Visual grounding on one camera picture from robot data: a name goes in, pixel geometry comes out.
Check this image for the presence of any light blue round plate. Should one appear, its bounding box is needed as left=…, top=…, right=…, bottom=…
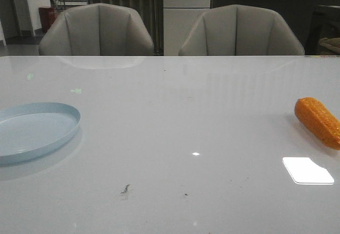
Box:
left=1, top=102, right=81, bottom=166

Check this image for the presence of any beige cushion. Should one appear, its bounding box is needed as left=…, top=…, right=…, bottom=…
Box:
left=318, top=37, right=339, bottom=55

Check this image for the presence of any orange corn cob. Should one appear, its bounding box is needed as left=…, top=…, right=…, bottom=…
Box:
left=294, top=97, right=339, bottom=150

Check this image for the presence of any right grey upholstered chair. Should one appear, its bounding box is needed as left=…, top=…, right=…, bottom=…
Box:
left=178, top=4, right=305, bottom=56

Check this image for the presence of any red bin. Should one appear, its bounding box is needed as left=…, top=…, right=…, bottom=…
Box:
left=39, top=7, right=56, bottom=33

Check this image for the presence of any left grey upholstered chair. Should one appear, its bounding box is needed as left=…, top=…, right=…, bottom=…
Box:
left=38, top=3, right=154, bottom=56

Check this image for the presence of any grey upholstered chair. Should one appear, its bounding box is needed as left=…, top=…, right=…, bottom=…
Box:
left=178, top=4, right=305, bottom=56
left=38, top=3, right=154, bottom=56

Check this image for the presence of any white cabinet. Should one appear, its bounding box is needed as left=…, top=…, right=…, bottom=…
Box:
left=163, top=0, right=210, bottom=56

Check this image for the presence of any grey counter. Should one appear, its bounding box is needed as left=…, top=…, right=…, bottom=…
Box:
left=210, top=0, right=339, bottom=48

